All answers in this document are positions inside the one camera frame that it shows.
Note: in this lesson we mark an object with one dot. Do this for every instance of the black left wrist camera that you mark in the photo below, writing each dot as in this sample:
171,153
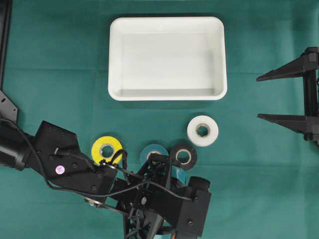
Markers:
189,216

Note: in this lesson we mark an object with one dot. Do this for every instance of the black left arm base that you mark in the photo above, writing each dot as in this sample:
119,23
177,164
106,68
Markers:
8,109

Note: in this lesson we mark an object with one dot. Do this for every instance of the white plastic tray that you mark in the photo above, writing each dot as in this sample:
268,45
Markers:
167,59

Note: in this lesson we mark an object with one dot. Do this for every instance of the green tape roll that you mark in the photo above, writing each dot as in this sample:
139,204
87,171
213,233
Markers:
149,149

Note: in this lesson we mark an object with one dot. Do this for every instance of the black tape roll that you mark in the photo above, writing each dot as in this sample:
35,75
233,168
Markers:
191,152

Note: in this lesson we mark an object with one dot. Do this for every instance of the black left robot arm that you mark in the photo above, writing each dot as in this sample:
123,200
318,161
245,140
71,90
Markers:
54,153

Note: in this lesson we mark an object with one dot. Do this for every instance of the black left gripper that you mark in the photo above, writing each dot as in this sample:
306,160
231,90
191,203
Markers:
154,196

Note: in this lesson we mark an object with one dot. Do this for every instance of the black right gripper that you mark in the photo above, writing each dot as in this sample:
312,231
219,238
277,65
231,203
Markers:
304,66

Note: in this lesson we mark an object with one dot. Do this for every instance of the white tape roll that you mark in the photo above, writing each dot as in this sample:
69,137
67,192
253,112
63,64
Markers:
212,131

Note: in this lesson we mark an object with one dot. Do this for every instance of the green table cloth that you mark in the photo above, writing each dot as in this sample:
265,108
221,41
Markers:
264,177

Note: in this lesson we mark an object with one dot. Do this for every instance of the yellow tape roll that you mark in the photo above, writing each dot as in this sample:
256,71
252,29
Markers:
102,142

